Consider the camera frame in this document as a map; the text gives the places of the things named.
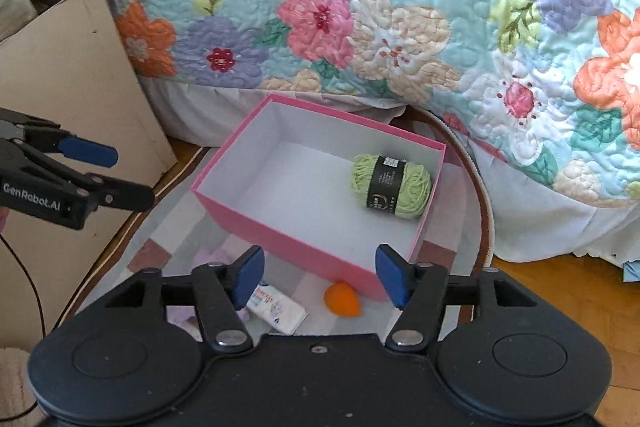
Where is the beige cardboard panel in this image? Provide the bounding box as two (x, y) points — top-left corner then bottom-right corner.
(0, 0), (178, 348)

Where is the beige fleece clothing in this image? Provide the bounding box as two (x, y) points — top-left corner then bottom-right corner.
(0, 346), (37, 420)

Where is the floral quilted bedspread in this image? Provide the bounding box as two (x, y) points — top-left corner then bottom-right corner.
(80, 0), (640, 208)

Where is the round patterned rug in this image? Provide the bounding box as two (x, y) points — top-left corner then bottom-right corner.
(55, 107), (496, 343)

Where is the white tissue packet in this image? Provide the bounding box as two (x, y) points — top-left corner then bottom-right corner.
(246, 284), (309, 335)

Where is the green yarn ball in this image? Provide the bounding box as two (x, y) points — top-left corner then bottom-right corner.
(349, 153), (432, 220)

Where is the purple plush toy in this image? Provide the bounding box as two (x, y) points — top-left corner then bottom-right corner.
(167, 247), (251, 340)

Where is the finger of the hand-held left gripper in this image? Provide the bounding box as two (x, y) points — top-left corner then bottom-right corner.
(10, 141), (155, 212)
(0, 108), (119, 168)

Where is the thin black cable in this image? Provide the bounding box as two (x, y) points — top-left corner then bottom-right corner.
(0, 236), (46, 419)

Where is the orange makeup sponge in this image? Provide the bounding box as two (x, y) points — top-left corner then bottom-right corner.
(323, 282), (362, 319)

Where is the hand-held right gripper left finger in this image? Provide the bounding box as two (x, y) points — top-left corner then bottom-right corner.
(102, 246), (266, 355)

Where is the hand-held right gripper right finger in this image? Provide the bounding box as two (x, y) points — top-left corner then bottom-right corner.
(375, 244), (541, 353)

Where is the white bed skirt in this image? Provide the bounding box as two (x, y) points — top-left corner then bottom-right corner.
(137, 77), (640, 265)

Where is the pink cardboard box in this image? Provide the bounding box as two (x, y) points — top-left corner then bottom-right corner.
(191, 93), (447, 303)

